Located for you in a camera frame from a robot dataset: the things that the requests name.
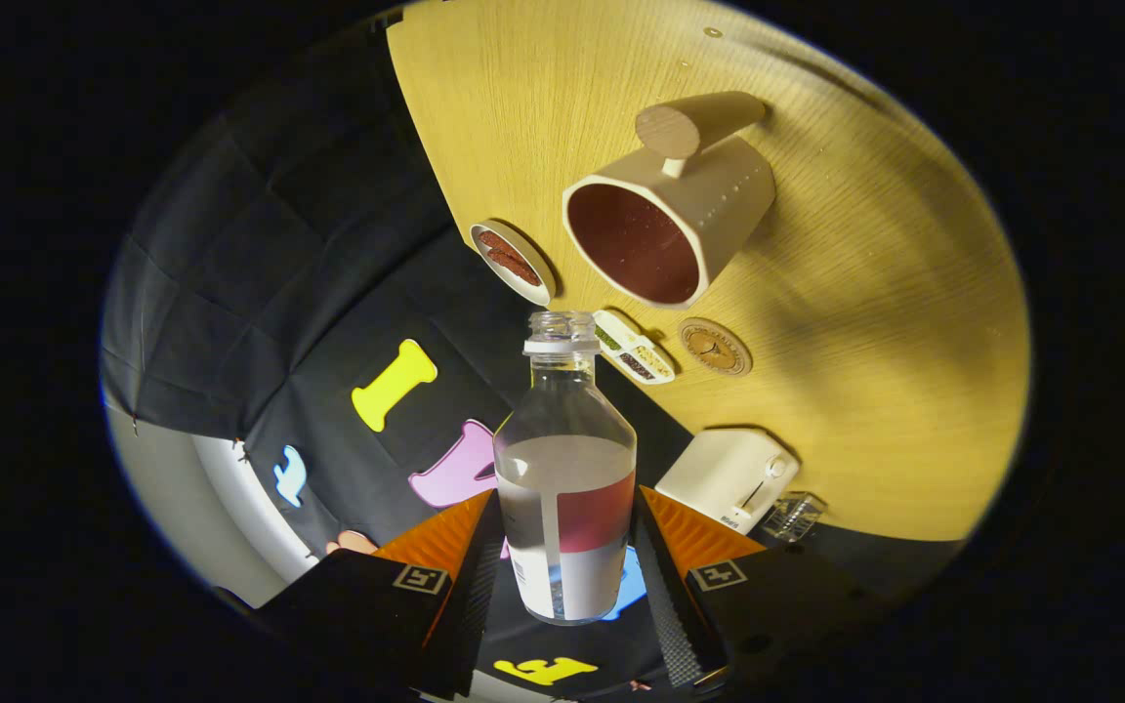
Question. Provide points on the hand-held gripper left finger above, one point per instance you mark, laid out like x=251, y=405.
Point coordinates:
x=470, y=605

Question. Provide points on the clear juice bottle red label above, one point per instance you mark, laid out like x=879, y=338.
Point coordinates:
x=562, y=488

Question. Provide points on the white toaster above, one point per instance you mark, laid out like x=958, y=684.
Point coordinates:
x=724, y=474

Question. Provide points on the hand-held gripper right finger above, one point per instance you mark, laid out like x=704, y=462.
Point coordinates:
x=660, y=596

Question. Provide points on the round white plate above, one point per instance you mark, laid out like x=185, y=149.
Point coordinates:
x=535, y=256

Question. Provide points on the round brown coaster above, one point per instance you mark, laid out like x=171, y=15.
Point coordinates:
x=714, y=348

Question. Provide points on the reddish brown meat slice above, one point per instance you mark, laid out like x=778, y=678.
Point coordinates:
x=514, y=266
x=496, y=239

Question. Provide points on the wooden table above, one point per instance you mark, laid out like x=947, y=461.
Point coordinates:
x=865, y=391

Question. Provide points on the clear plastic lid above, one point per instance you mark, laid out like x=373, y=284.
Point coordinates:
x=794, y=516

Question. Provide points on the white divided seasoning tray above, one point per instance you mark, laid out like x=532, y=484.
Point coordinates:
x=633, y=348

